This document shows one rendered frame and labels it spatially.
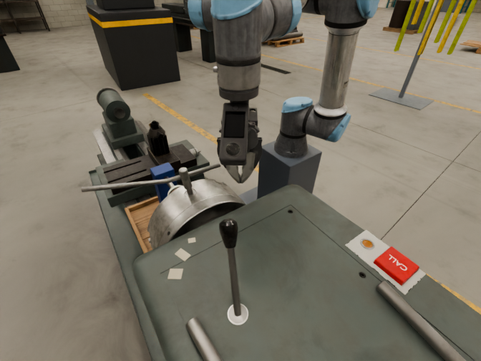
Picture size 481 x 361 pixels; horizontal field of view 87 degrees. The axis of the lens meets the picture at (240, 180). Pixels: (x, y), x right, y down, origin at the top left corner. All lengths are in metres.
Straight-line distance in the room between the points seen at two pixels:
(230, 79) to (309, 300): 0.41
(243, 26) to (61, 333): 2.00
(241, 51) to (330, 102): 0.58
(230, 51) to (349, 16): 0.48
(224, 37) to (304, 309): 0.46
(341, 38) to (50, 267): 2.35
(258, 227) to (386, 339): 0.30
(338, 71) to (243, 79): 0.52
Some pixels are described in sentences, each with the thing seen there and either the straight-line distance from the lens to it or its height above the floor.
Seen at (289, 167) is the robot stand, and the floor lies 1.09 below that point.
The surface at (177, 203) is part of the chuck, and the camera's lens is 0.72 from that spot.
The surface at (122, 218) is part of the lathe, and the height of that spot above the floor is 0.54.
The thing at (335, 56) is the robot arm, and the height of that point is 1.52.
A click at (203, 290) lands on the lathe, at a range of 0.52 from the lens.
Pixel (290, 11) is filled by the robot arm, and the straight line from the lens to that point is 0.52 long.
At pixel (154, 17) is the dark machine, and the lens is 5.54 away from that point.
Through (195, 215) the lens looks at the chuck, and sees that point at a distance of 0.67.
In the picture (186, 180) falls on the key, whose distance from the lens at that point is 0.68.
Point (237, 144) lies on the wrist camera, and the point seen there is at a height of 1.49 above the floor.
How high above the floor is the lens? 1.71
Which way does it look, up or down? 39 degrees down
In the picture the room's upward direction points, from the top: straight up
